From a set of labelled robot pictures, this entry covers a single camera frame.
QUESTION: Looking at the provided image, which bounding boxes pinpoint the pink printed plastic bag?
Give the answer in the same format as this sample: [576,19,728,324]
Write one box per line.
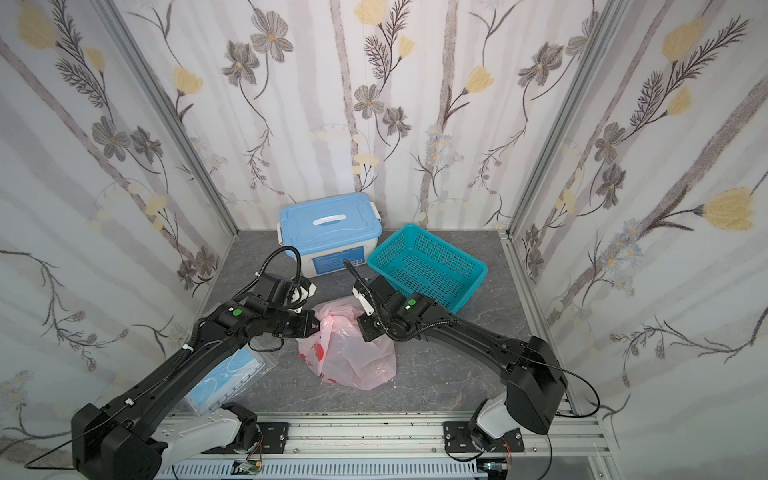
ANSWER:
[297,296,397,391]

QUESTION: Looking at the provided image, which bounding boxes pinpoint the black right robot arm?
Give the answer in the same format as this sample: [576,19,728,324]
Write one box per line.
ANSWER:
[353,276,568,454]

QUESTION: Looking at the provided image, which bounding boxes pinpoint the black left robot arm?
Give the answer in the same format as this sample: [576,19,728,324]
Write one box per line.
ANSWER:
[71,274,319,479]

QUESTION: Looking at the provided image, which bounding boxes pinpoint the blue face mask pack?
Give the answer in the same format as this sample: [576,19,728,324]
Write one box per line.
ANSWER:
[185,347,276,416]

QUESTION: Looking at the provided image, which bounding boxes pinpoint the teal plastic basket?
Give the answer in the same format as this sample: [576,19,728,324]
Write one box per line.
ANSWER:
[367,224,488,313]

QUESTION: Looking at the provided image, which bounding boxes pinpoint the white box blue lid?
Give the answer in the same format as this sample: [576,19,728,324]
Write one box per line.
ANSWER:
[277,193,383,278]

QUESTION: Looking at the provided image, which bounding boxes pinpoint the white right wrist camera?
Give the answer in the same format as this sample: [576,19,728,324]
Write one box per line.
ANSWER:
[353,288,375,316]

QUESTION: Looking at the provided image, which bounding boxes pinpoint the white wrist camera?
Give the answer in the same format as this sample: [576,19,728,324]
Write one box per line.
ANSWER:
[290,277,316,305]
[353,288,375,316]

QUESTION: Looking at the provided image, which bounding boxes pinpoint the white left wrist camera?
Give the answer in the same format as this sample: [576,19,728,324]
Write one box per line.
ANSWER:
[290,277,316,305]

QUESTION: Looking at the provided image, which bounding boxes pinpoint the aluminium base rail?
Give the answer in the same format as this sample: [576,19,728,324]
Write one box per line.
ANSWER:
[156,412,620,479]

